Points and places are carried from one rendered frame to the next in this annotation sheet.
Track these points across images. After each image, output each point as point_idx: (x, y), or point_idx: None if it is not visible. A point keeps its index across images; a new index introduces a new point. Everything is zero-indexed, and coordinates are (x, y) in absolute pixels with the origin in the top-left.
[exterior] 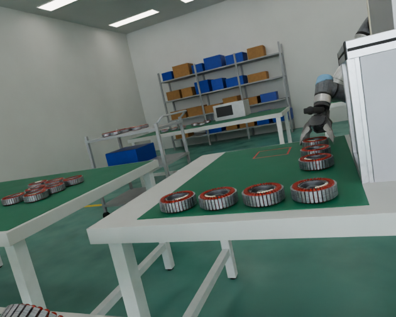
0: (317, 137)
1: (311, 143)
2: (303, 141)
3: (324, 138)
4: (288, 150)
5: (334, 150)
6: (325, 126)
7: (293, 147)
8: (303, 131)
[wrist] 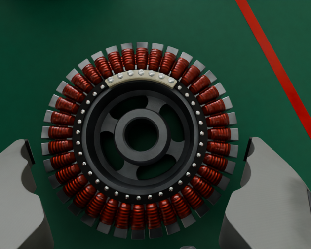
0: (146, 207)
1: (126, 45)
2: (197, 68)
3: (52, 114)
4: (300, 95)
5: (3, 39)
6: (0, 236)
7: (303, 161)
8: (293, 200)
